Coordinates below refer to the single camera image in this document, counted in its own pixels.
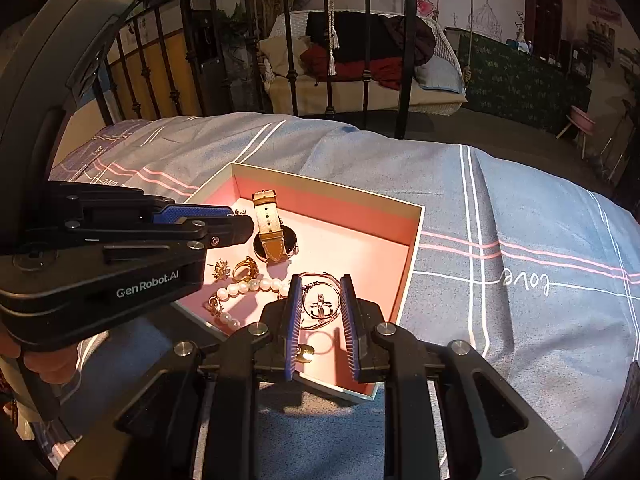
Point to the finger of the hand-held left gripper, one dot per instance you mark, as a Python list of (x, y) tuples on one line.
[(225, 232), (195, 212)]

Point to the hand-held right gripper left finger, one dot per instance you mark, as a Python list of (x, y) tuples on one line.
[(292, 330)]

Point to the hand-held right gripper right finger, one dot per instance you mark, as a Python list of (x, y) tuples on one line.
[(350, 330)]

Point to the small gold earring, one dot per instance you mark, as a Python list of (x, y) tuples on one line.
[(240, 212)]

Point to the gold flower earring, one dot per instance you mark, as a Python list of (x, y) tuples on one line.
[(221, 268)]

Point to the gold knot earring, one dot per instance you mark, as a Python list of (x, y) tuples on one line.
[(214, 305)]

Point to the pink-lined cardboard box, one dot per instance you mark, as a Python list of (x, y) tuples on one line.
[(350, 245)]

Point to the person's left hand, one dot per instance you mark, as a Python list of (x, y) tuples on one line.
[(50, 367)]

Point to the wooden board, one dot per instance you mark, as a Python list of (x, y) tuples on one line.
[(165, 75)]

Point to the cream cushion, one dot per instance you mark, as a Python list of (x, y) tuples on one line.
[(282, 57)]

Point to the plaid bed sheet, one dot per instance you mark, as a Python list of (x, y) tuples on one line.
[(525, 220)]

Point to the red cloth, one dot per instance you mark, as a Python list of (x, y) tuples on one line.
[(380, 67)]

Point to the dark clothes pile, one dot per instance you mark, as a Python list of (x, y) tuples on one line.
[(360, 35)]

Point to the light blue pillow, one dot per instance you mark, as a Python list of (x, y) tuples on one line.
[(440, 75)]

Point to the white wicker swing chair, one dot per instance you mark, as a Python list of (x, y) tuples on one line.
[(450, 50)]

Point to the green floral counter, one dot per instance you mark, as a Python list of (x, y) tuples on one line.
[(525, 85)]

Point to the pink stool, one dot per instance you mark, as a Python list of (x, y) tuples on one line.
[(580, 119)]

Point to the red phone booth cabinet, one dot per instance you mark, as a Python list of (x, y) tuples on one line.
[(544, 10)]

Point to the black iron bed frame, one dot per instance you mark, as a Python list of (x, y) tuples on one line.
[(415, 35)]

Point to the small wall rack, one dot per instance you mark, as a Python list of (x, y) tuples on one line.
[(600, 42)]

